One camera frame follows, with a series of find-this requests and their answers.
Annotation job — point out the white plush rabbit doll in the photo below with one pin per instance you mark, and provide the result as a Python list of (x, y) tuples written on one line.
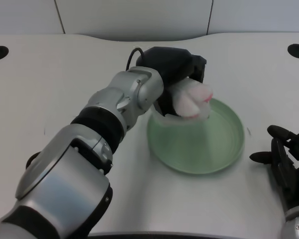
[(189, 102)]

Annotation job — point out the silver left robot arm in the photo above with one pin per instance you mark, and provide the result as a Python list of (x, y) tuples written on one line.
[(72, 159)]

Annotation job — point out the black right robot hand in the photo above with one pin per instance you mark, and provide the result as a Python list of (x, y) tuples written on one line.
[(286, 164)]

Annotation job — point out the green round plate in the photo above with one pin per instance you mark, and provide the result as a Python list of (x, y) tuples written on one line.
[(204, 142)]

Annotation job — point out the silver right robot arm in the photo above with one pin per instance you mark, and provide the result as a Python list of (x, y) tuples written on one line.
[(296, 224)]

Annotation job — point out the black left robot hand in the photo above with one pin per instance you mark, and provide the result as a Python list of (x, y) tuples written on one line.
[(169, 69)]

